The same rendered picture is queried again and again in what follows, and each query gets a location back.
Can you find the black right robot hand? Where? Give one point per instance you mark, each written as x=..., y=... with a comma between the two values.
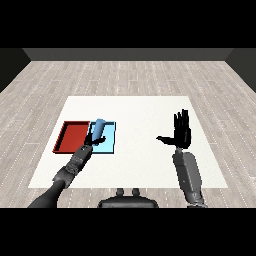
x=182, y=133

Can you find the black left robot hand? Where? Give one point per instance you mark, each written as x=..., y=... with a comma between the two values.
x=90, y=140

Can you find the small blue can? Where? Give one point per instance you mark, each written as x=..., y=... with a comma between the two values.
x=98, y=129

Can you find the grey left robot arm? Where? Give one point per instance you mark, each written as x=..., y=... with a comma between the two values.
x=66, y=173

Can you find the light blue shallow open box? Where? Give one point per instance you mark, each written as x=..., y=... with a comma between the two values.
x=107, y=143

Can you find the red shallow open box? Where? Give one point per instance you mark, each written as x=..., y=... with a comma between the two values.
x=72, y=137

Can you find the dark grey robot body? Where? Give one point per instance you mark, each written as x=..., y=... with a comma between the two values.
x=128, y=200

